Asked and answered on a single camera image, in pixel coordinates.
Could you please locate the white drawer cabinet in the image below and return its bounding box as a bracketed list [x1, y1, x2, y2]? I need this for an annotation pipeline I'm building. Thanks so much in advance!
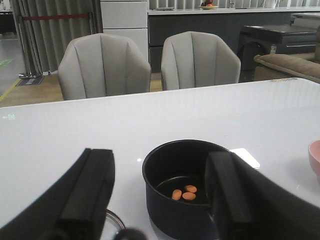
[100, 0, 149, 60]

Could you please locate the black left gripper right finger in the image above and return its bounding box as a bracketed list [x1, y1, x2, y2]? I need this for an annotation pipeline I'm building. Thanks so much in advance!
[205, 151, 320, 240]

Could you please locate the red barrier belt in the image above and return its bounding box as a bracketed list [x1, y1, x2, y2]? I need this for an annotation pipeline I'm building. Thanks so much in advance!
[22, 13, 90, 21]

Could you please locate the glass pot lid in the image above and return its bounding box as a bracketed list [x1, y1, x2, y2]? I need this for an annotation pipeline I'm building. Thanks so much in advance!
[102, 208, 147, 240]

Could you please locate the grey upholstered chair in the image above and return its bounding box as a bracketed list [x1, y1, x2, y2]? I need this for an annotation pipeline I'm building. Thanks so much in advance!
[161, 31, 241, 90]
[58, 33, 152, 100]

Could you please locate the dark grey counter cabinet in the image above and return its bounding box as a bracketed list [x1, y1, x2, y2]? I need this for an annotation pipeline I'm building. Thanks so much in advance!
[148, 7, 320, 73]

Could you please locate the grey curtain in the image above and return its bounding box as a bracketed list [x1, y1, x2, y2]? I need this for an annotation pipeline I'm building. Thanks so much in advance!
[9, 0, 103, 78]

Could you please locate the dark blue saucepan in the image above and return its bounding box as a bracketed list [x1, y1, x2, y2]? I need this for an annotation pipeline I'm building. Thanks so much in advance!
[142, 139, 229, 240]

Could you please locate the pink bowl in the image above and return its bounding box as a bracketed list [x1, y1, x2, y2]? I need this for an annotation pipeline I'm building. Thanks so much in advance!
[308, 140, 320, 184]

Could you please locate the fruit plate on counter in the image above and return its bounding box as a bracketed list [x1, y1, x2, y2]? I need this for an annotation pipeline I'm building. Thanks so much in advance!
[200, 0, 219, 10]

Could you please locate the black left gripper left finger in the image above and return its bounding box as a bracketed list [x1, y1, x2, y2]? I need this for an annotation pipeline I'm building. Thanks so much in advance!
[0, 148, 115, 240]

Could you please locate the right grey upholstered chair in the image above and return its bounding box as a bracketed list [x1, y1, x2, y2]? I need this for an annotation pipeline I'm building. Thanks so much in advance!
[161, 31, 241, 90]

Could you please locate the left grey upholstered chair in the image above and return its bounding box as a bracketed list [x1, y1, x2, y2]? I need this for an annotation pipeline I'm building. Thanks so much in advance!
[58, 33, 152, 100]

